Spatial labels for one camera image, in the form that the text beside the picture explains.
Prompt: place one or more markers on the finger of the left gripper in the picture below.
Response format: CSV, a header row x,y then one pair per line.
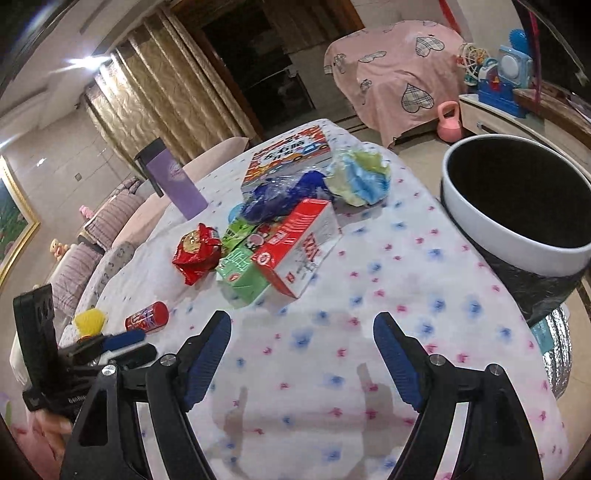
x,y
95,346
135,358

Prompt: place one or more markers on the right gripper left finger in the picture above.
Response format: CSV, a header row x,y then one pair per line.
x,y
106,441

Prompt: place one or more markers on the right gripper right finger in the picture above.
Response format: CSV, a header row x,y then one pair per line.
x,y
497,441

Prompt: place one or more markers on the green milk carton box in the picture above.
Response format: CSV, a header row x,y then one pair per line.
x,y
241,275

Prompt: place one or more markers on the red milk carton box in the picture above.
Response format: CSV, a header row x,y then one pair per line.
x,y
294,253

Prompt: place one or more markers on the white rimmed trash bin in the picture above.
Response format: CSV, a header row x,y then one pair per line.
x,y
526,209

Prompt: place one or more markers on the person's left hand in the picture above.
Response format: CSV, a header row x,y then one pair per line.
x,y
56,429

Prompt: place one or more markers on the yellow foam net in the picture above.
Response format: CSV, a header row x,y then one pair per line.
x,y
89,323

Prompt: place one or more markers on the red small can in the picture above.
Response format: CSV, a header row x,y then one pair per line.
x,y
148,319

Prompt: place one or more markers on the red snack wrapper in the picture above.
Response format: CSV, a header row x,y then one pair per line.
x,y
198,253

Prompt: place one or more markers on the striped pink cushion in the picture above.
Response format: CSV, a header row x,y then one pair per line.
x,y
108,222

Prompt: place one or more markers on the pink sofa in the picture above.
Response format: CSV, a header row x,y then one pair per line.
x,y
84,269

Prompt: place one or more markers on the silver foil mat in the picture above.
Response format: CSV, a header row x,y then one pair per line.
x,y
552,334

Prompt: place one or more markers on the gold framed painting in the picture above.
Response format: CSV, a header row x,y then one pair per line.
x,y
19,222

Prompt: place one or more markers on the green snack packet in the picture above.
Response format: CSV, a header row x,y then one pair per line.
x,y
252,236

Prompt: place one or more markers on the purple water bottle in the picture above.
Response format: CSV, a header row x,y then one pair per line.
x,y
156,162

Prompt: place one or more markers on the white dotted tablecloth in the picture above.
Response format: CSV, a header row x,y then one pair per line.
x,y
302,391

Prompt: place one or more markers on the blue plastic bag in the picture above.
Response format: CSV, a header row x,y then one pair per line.
x,y
277,197

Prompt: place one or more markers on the colourful picture book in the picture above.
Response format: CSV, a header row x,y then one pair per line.
x,y
303,148

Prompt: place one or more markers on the gold patterned curtain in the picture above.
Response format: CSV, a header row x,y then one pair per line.
x,y
158,84

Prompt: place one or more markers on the green blue crumpled bag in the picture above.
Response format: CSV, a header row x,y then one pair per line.
x,y
359,177

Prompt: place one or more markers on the pink kettlebell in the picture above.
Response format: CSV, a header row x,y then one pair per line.
x,y
449,128

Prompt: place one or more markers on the beige TV cabinet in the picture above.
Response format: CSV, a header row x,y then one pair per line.
x,y
480,118

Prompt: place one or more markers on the blue toy machine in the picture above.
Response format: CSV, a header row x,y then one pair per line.
x,y
511,69

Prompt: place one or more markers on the pink heart cover furniture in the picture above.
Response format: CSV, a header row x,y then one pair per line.
x,y
396,77

